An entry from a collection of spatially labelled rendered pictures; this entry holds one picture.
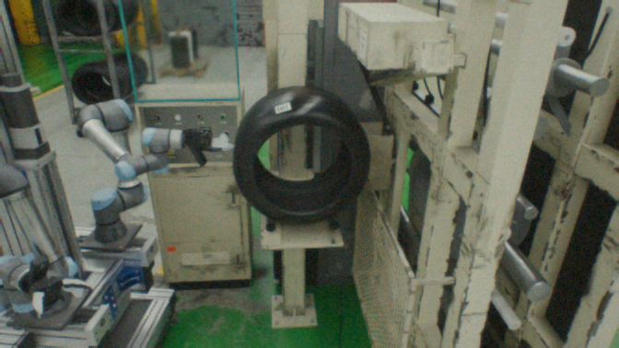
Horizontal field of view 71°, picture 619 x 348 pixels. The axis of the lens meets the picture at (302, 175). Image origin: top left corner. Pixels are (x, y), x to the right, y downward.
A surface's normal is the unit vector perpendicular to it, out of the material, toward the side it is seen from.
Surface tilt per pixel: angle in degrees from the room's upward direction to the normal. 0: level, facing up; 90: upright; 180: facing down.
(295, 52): 90
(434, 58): 72
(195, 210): 90
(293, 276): 90
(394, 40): 90
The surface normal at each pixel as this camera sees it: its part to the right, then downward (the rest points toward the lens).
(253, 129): -0.49, -0.13
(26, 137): -0.09, 0.44
